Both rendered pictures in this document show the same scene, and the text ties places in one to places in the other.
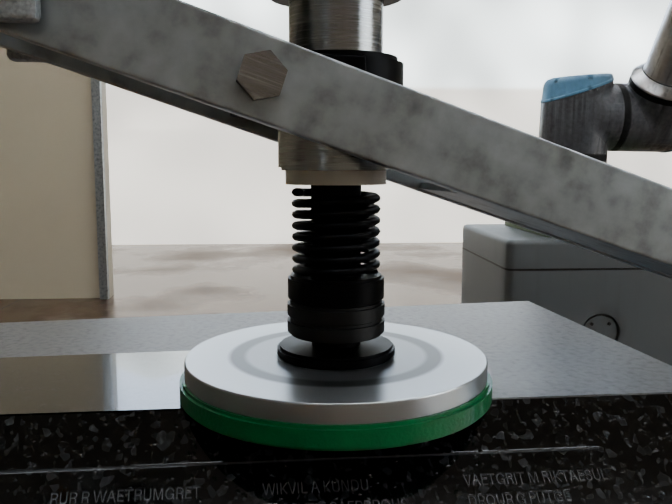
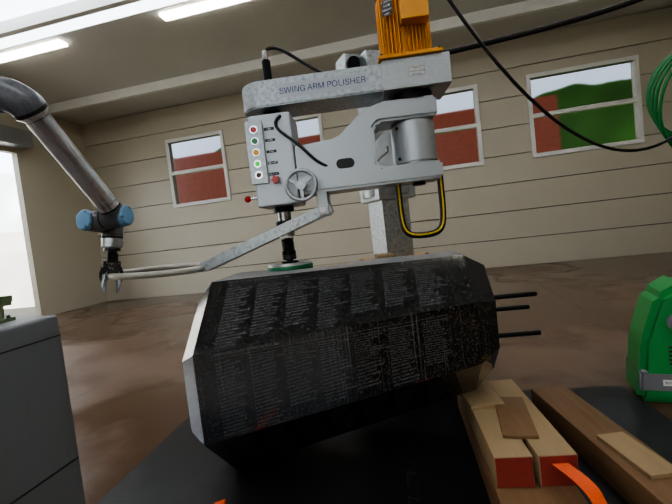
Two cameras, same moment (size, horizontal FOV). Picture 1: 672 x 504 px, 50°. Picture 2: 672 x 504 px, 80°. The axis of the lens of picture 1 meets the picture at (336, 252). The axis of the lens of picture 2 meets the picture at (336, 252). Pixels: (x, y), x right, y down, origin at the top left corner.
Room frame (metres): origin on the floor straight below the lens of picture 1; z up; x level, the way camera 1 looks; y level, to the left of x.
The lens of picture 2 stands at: (2.33, 0.75, 1.00)
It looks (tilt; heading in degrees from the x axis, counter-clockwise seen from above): 3 degrees down; 196
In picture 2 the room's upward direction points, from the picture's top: 7 degrees counter-clockwise
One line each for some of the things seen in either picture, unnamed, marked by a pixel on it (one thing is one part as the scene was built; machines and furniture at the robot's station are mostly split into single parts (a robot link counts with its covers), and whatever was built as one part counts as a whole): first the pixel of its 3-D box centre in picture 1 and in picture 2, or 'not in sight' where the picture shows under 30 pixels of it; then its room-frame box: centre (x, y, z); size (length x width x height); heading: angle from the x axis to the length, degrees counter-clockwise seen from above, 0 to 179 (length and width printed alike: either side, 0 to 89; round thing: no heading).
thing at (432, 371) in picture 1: (335, 361); (290, 263); (0.50, 0.00, 0.86); 0.21 x 0.21 x 0.01
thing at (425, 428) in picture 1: (335, 366); (290, 264); (0.50, 0.00, 0.86); 0.22 x 0.22 x 0.04
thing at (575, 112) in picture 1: (578, 113); not in sight; (1.64, -0.54, 1.11); 0.17 x 0.15 x 0.18; 93
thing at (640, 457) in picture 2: not in sight; (635, 453); (0.81, 1.29, 0.13); 0.25 x 0.10 x 0.01; 17
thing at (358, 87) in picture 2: not in sight; (343, 94); (0.43, 0.34, 1.63); 0.96 x 0.25 x 0.17; 102
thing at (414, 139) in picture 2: not in sight; (414, 144); (0.37, 0.64, 1.36); 0.19 x 0.19 x 0.20
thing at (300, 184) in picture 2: not in sight; (302, 185); (0.60, 0.14, 1.22); 0.15 x 0.10 x 0.15; 102
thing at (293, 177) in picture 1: (336, 158); not in sight; (0.50, 0.00, 1.01); 0.07 x 0.07 x 0.04
